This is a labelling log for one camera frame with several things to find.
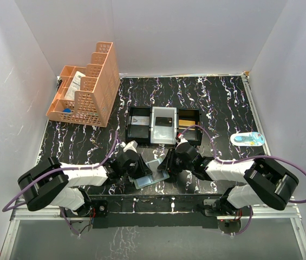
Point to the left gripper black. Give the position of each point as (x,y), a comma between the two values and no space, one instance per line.
(143,169)

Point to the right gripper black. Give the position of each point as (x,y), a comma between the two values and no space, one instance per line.
(168,163)

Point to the green card holder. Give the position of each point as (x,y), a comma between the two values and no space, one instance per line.
(155,177)

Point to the white plastic bin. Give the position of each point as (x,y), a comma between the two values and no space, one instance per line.
(163,135)

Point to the black bin with white card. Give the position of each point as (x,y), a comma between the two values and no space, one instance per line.
(140,134)

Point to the black bin with gold card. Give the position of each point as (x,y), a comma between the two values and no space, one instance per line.
(187,117)

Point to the peach plastic desk organizer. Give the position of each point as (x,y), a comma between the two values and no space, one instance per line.
(94,101)

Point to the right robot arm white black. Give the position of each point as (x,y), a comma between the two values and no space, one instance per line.
(263,180)

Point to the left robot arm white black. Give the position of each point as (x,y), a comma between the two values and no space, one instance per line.
(55,183)

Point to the gold card in black bin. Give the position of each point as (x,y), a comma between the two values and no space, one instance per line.
(186,123)

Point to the black card in white bin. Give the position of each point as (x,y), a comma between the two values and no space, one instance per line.
(163,121)

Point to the blue white oval package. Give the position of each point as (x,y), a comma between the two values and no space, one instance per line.
(248,139)

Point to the blue small object in organizer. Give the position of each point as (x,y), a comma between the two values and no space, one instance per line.
(67,110)

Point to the white paper packet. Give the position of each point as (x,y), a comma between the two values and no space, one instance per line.
(74,86)

